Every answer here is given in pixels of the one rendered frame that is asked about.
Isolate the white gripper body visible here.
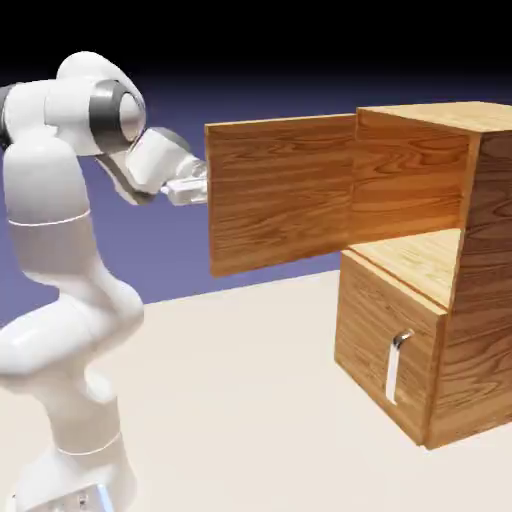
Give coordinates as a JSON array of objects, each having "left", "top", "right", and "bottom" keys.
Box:
[{"left": 161, "top": 157, "right": 210, "bottom": 208}]

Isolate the wide wooden cabinet door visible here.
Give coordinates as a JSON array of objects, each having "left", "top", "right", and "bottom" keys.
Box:
[{"left": 204, "top": 113, "right": 358, "bottom": 278}]

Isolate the small wooden cabinet door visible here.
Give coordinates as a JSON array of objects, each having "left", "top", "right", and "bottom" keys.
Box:
[{"left": 333, "top": 249, "right": 449, "bottom": 448}]

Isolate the light wood cabinet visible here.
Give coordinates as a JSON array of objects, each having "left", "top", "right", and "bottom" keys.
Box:
[{"left": 333, "top": 101, "right": 512, "bottom": 451}]

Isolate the silver curved door handle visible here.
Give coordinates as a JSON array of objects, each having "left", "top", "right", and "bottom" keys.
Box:
[{"left": 384, "top": 328, "right": 416, "bottom": 406}]

